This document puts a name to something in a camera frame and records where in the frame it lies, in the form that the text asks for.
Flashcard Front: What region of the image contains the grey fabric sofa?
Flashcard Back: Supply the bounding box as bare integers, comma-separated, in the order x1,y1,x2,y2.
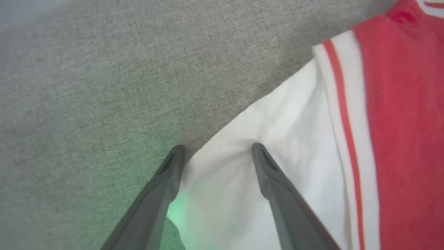
0,0,399,250

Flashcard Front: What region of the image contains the red and white garment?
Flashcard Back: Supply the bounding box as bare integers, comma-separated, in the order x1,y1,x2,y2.
166,0,444,250

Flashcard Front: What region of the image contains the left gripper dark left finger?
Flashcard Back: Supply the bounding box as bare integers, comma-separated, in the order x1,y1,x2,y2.
100,145,186,250

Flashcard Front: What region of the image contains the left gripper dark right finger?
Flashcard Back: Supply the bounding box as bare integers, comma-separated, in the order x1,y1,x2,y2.
251,143,343,250

